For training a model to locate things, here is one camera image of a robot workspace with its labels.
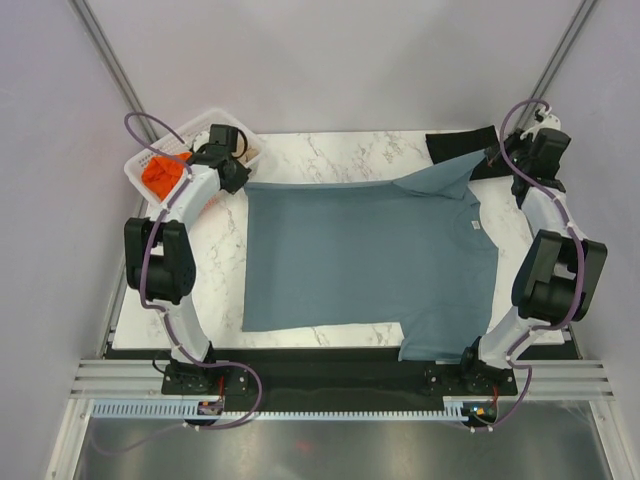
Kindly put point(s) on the white plastic laundry basket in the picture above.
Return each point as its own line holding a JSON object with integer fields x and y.
{"x": 191, "y": 133}

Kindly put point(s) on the aluminium frame post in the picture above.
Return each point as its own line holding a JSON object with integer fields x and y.
{"x": 563, "y": 48}
{"x": 107, "y": 54}

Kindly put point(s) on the folded black t shirt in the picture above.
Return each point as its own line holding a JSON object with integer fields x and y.
{"x": 447, "y": 146}

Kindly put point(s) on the blue t shirt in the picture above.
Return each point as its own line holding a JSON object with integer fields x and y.
{"x": 410, "y": 251}

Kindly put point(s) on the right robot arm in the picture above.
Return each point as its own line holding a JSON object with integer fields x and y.
{"x": 558, "y": 277}

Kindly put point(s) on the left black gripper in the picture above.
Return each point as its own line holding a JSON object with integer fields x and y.
{"x": 240, "y": 181}

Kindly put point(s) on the left aluminium frame post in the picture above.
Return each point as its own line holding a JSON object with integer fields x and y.
{"x": 107, "y": 54}

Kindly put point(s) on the beige t shirt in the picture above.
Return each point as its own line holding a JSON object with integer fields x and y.
{"x": 245, "y": 152}

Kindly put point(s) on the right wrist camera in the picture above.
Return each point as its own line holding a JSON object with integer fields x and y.
{"x": 544, "y": 119}

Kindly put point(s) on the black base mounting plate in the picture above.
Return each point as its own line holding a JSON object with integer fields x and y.
{"x": 349, "y": 378}

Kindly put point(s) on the orange t shirt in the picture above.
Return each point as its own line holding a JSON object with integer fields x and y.
{"x": 161, "y": 175}

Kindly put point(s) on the right aluminium frame post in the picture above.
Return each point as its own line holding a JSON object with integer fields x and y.
{"x": 563, "y": 48}

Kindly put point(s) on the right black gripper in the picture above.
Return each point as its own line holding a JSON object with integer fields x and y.
{"x": 515, "y": 141}

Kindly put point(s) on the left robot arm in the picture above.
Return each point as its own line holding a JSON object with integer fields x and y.
{"x": 159, "y": 261}

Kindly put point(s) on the white slotted cable duct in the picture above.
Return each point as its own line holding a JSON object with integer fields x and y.
{"x": 197, "y": 410}

